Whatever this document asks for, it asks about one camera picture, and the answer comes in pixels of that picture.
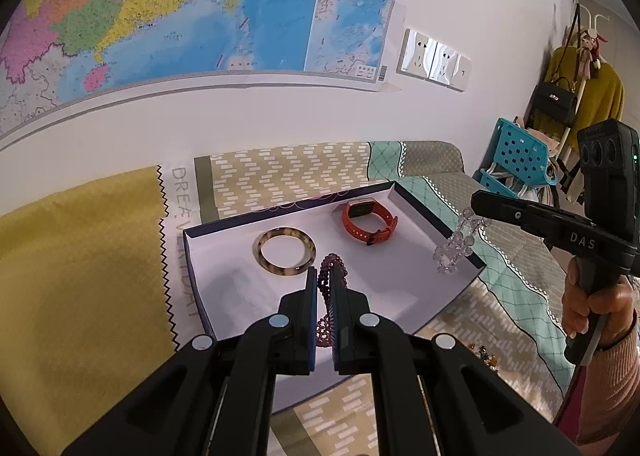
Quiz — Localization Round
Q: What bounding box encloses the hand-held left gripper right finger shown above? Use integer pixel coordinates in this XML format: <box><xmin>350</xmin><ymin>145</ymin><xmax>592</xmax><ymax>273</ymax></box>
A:
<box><xmin>332</xmin><ymin>269</ymin><xmax>583</xmax><ymax>456</ymax></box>

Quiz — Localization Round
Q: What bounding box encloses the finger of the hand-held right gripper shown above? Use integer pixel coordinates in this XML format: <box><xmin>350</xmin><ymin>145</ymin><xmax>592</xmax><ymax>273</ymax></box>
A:
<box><xmin>471</xmin><ymin>189</ymin><xmax>531</xmax><ymax>232</ymax></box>

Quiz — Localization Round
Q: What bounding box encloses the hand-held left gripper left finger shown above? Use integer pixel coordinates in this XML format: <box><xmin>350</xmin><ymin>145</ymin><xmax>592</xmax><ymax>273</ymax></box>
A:
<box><xmin>60</xmin><ymin>267</ymin><xmax>321</xmax><ymax>456</ymax></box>

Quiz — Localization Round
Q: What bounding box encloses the purple bead bracelet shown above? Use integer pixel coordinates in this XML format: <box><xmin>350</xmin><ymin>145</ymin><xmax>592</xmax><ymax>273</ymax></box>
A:
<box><xmin>314</xmin><ymin>252</ymin><xmax>351</xmax><ymax>349</ymax></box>

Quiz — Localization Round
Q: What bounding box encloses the clear crystal bead bracelet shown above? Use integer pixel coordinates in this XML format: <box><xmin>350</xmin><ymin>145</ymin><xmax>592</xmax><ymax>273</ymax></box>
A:
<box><xmin>432</xmin><ymin>209</ymin><xmax>493</xmax><ymax>277</ymax></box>

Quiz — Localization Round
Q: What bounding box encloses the white shallow cardboard box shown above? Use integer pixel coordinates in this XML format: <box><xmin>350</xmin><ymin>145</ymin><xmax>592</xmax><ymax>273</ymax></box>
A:
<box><xmin>182</xmin><ymin>179</ymin><xmax>488</xmax><ymax>414</ymax></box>

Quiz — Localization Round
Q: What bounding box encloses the brown amber bead bracelet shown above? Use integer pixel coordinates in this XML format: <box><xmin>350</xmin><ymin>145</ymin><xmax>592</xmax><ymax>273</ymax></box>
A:
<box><xmin>467</xmin><ymin>343</ymin><xmax>501</xmax><ymax>374</ymax></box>

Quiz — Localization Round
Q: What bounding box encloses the person's right forearm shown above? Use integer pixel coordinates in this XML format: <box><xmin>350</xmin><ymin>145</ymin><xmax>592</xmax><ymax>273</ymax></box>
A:
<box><xmin>552</xmin><ymin>309</ymin><xmax>640</xmax><ymax>449</ymax></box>

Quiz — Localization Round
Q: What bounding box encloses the person's right hand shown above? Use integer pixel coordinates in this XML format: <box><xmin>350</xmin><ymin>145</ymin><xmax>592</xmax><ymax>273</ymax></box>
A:
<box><xmin>561</xmin><ymin>257</ymin><xmax>640</xmax><ymax>348</ymax></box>

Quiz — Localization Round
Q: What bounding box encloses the tortoiseshell bangle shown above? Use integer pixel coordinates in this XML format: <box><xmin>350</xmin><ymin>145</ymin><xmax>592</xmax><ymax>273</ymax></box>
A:
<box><xmin>258</xmin><ymin>229</ymin><xmax>317</xmax><ymax>278</ymax></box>

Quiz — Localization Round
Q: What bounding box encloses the blue plastic chair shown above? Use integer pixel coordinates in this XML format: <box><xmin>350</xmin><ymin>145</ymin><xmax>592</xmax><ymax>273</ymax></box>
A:
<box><xmin>479</xmin><ymin>117</ymin><xmax>559</xmax><ymax>200</ymax></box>

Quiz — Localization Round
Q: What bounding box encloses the yellow garment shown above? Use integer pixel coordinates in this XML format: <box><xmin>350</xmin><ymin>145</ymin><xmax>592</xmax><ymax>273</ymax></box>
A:
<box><xmin>542</xmin><ymin>46</ymin><xmax>626</xmax><ymax>133</ymax></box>

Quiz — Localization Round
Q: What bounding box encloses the black handbag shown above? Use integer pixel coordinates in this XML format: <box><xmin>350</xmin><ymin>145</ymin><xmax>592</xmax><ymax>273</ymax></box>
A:
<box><xmin>530</xmin><ymin>78</ymin><xmax>579</xmax><ymax>128</ymax></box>

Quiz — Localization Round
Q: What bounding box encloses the orange smart watch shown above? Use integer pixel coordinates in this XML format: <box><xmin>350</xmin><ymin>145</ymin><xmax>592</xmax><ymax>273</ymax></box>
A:
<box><xmin>341</xmin><ymin>199</ymin><xmax>399</xmax><ymax>246</ymax></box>

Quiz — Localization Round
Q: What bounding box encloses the small plush toy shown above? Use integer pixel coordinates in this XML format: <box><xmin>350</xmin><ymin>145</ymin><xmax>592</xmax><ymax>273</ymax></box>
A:
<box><xmin>575</xmin><ymin>31</ymin><xmax>609</xmax><ymax>80</ymax></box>

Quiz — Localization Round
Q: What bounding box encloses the white coat rack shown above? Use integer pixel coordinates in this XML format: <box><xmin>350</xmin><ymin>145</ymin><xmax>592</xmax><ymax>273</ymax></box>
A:
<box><xmin>550</xmin><ymin>1</ymin><xmax>612</xmax><ymax>167</ymax></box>

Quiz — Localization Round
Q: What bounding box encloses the printed patchwork bed sheet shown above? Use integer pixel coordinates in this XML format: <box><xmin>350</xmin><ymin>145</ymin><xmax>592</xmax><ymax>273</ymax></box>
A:
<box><xmin>0</xmin><ymin>139</ymin><xmax>591</xmax><ymax>456</ymax></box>

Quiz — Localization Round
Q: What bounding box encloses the white wall socket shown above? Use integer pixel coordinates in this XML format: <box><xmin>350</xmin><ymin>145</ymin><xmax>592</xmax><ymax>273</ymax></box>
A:
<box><xmin>397</xmin><ymin>28</ymin><xmax>437</xmax><ymax>80</ymax></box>
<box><xmin>425</xmin><ymin>39</ymin><xmax>459</xmax><ymax>86</ymax></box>

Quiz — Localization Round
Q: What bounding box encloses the colourful wall map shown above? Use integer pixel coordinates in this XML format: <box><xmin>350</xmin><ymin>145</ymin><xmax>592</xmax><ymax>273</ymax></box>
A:
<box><xmin>0</xmin><ymin>0</ymin><xmax>407</xmax><ymax>153</ymax></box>

